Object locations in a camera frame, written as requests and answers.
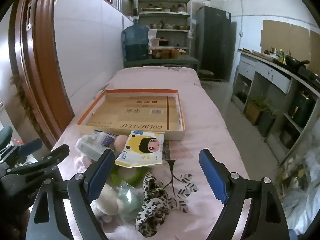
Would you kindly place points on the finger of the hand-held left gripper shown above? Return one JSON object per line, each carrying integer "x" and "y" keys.
{"x": 32, "y": 145}
{"x": 53, "y": 155}

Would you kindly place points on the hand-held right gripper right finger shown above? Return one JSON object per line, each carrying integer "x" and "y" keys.
{"x": 212, "y": 177}

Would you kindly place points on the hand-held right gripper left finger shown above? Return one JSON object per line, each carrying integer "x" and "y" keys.
{"x": 100, "y": 177}

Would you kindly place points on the white plush toy purple dress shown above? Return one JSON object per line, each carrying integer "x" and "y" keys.
{"x": 107, "y": 200}

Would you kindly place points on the green patterned tissue pack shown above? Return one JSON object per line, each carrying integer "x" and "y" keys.
{"x": 90, "y": 147}

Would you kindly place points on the pale green plastic bag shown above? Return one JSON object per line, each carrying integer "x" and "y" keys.
{"x": 128, "y": 200}

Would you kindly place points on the purple white packet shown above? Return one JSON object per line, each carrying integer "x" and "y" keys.
{"x": 108, "y": 138}

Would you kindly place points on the beige round soft ball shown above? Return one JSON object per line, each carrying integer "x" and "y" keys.
{"x": 121, "y": 141}

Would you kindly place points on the yellow cartoon wet wipes pack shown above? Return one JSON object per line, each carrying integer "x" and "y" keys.
{"x": 142, "y": 147}

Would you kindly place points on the leopard print cloth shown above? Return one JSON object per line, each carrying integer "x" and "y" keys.
{"x": 150, "y": 205}

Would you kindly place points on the shallow cardboard box orange rim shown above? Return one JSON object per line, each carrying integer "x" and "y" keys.
{"x": 140, "y": 110}

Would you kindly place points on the dried plant bundle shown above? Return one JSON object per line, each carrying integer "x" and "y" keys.
{"x": 22, "y": 97}

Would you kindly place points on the dark planter with grass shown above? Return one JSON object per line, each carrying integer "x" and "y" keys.
{"x": 266, "y": 123}

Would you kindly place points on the yellow planter with grass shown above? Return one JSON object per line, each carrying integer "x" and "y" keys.
{"x": 253, "y": 110}

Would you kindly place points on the dark metal pot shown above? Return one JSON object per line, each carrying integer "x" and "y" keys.
{"x": 287, "y": 136}

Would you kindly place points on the dark kettle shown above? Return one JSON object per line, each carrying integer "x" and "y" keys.
{"x": 242, "y": 96}

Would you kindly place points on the brown wooden door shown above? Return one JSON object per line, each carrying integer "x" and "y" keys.
{"x": 42, "y": 55}

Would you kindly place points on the pile of clear plastic bags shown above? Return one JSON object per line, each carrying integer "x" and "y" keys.
{"x": 305, "y": 180}

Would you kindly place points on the pink printed bed sheet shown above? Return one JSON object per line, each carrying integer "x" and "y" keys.
{"x": 155, "y": 80}

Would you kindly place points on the dark green cooking pot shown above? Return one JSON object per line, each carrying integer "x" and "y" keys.
{"x": 300, "y": 107}

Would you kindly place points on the grey kitchen counter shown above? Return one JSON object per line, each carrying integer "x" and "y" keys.
{"x": 272, "y": 76}

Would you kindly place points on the wooden cutting board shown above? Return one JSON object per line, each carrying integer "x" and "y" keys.
{"x": 260, "y": 54}

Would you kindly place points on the row of orange jars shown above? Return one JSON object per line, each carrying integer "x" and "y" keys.
{"x": 165, "y": 53}

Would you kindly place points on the dark fridge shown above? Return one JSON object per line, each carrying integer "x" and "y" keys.
{"x": 212, "y": 42}

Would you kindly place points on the blue water jug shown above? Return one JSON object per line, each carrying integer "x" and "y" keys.
{"x": 135, "y": 42}

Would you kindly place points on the row of condiment bottles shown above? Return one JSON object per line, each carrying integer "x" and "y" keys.
{"x": 275, "y": 52}

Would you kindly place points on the black stove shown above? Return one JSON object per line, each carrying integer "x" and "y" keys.
{"x": 310, "y": 76}

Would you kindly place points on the black wok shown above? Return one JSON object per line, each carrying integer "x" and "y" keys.
{"x": 292, "y": 61}

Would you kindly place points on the small black box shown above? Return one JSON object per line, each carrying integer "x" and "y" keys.
{"x": 163, "y": 42}

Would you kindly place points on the pale plastic container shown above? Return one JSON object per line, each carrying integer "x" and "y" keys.
{"x": 155, "y": 42}

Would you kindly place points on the brass bowl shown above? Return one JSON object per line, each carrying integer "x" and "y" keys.
{"x": 183, "y": 27}

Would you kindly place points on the grey shelf rack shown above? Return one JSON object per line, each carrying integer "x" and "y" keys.
{"x": 170, "y": 15}

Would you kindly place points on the jar with dark lid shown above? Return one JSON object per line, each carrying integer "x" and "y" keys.
{"x": 206, "y": 1}

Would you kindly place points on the cardboard wall panel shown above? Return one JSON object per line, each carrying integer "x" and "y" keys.
{"x": 275, "y": 36}
{"x": 300, "y": 40}
{"x": 315, "y": 46}

